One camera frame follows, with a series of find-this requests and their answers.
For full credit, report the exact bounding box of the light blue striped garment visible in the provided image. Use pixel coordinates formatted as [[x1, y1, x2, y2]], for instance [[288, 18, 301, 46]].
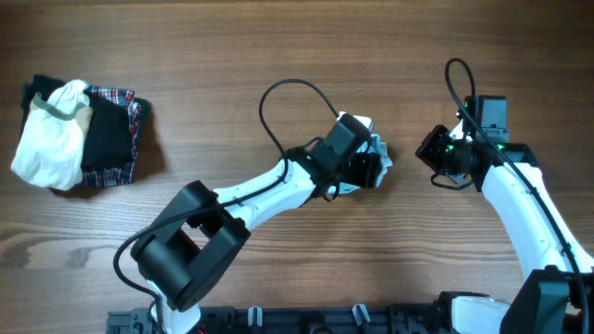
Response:
[[328, 134, 393, 195]]

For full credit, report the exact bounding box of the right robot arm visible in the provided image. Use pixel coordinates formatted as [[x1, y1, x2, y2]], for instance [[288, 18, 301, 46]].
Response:
[[416, 96, 593, 333]]

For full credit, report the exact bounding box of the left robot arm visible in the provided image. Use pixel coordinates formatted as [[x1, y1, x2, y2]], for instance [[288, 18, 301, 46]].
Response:
[[131, 112, 373, 333]]

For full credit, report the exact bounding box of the black folded garment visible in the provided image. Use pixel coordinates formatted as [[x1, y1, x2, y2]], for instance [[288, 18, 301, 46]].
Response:
[[82, 90, 133, 169]]

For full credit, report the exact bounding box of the red plaid folded garment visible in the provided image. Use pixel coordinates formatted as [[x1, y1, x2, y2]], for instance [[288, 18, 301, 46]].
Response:
[[81, 85, 144, 188]]

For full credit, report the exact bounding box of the white folded garment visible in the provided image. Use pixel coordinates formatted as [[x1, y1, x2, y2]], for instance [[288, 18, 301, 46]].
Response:
[[10, 80, 94, 191]]

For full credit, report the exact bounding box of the dark green folded garment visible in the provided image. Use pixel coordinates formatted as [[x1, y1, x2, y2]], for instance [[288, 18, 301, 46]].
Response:
[[19, 74, 150, 140]]

